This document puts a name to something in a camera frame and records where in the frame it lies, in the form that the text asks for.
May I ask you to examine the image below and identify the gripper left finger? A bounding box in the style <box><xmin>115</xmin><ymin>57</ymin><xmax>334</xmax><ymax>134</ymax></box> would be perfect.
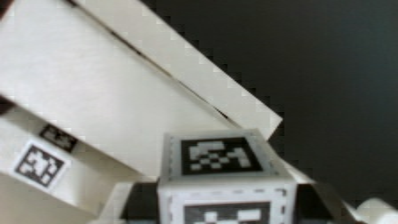
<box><xmin>94</xmin><ymin>182</ymin><xmax>160</xmax><ymax>224</ymax></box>

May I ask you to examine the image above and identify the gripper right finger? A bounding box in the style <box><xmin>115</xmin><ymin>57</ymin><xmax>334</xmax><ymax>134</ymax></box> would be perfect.
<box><xmin>293</xmin><ymin>184</ymin><xmax>362</xmax><ymax>224</ymax></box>

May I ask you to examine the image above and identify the white chair leg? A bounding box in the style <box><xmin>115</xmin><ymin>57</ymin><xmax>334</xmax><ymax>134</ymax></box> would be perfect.
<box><xmin>158</xmin><ymin>129</ymin><xmax>297</xmax><ymax>224</ymax></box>
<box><xmin>12</xmin><ymin>124</ymin><xmax>78</xmax><ymax>191</ymax></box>

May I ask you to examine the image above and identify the white chair back part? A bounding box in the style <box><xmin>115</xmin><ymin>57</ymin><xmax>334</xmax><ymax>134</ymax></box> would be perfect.
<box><xmin>0</xmin><ymin>0</ymin><xmax>245</xmax><ymax>224</ymax></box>

